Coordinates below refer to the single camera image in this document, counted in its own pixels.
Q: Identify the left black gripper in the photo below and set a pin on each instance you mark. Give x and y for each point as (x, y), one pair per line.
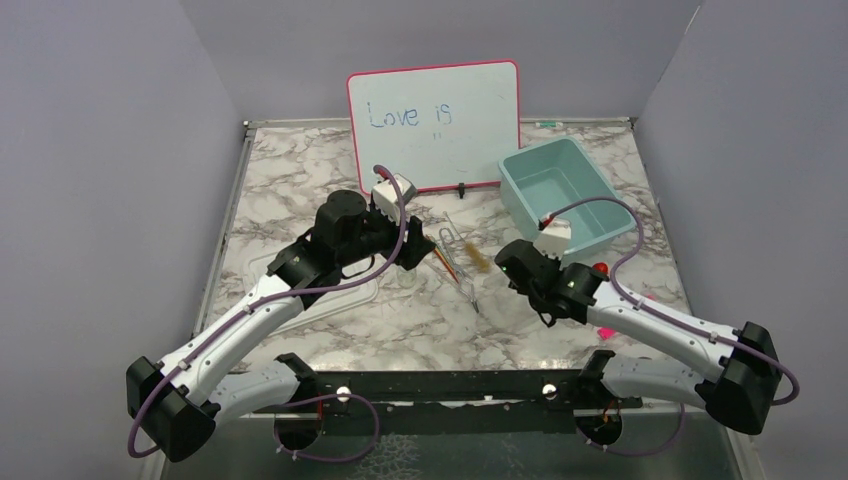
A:
(417, 245)

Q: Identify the small glass beaker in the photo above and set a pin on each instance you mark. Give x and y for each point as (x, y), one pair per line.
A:
(406, 278)

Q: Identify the teal plastic bin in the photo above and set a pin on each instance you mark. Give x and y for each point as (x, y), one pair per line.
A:
(545, 177)

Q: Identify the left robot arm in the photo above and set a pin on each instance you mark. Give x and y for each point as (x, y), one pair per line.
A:
(178, 402)

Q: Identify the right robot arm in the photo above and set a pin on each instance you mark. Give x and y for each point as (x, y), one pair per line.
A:
(730, 373)

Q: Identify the red yellow pipette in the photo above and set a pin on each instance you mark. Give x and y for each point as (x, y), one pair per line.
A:
(445, 260)

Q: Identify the metal test tube clamp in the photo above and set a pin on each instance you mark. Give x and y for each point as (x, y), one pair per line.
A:
(450, 241)

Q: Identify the brown test tube brush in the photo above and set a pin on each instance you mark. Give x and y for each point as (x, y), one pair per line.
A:
(479, 260)

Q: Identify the pink framed whiteboard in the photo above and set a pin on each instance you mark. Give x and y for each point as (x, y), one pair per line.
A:
(440, 126)

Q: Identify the red plastic funnel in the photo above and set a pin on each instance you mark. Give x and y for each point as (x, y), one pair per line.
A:
(601, 267)

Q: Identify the pink highlighter marker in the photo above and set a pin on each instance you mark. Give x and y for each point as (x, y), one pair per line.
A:
(604, 333)

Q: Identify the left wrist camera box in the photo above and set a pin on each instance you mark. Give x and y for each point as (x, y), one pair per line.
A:
(386, 199)

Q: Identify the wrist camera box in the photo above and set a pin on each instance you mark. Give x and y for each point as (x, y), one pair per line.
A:
(386, 199)
(554, 237)

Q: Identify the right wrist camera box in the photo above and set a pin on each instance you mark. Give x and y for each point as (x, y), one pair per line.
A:
(554, 237)

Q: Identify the black front mounting rail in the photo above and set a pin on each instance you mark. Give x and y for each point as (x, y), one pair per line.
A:
(372, 404)

